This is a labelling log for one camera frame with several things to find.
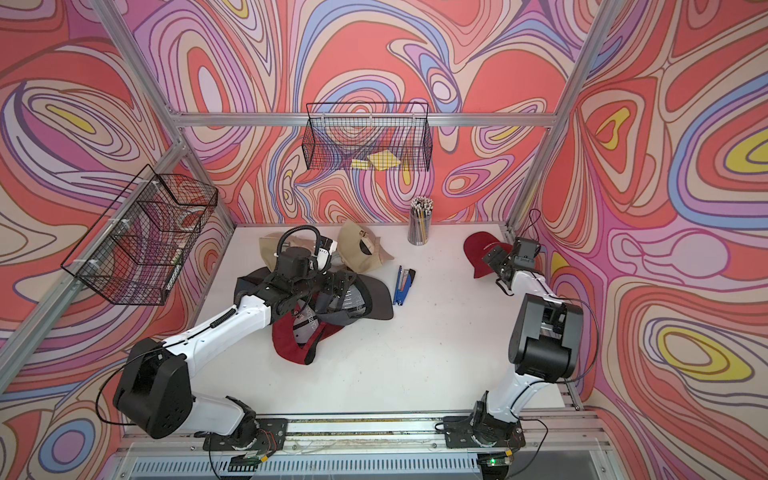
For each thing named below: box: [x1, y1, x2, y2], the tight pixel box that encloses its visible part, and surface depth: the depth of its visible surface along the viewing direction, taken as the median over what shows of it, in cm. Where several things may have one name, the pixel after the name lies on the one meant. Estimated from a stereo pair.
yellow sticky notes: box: [351, 150, 401, 171], surface depth 91 cm
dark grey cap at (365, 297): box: [315, 273, 394, 325], surface depth 98 cm
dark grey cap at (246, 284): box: [233, 267, 271, 306], surface depth 98 cm
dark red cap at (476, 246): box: [464, 232, 513, 278], surface depth 113 cm
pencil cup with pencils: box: [408, 196, 434, 246], surface depth 104 cm
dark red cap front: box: [272, 294, 344, 365], surface depth 86 cm
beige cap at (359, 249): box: [337, 221, 395, 274], surface depth 106 cm
